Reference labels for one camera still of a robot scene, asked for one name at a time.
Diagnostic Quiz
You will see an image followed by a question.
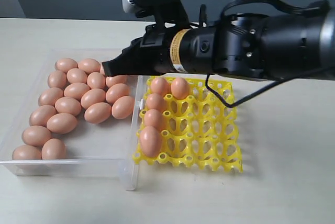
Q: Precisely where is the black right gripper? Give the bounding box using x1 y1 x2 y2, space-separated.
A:
102 24 183 77

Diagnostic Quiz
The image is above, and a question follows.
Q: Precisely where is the brown egg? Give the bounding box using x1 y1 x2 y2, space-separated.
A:
106 75 127 88
41 138 66 160
66 68 87 84
111 96 135 119
105 83 130 104
78 58 101 74
87 72 106 89
54 58 78 73
21 126 52 147
140 126 162 158
171 77 189 100
146 93 166 113
55 97 82 117
47 113 78 134
99 64 105 75
144 109 165 131
12 145 41 160
80 88 106 109
48 70 67 89
64 83 90 100
84 102 111 124
38 87 63 106
150 77 170 97
29 105 57 127

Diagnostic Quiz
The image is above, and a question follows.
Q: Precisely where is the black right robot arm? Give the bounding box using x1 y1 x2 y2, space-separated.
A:
102 0 334 80

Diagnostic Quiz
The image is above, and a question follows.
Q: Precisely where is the clear plastic bin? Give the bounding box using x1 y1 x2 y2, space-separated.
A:
1 49 146 191

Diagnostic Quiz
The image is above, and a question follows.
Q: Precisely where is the yellow plastic egg tray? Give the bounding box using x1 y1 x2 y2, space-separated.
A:
132 78 243 172

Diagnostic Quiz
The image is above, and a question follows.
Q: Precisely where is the black cable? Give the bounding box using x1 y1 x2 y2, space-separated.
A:
198 0 330 109

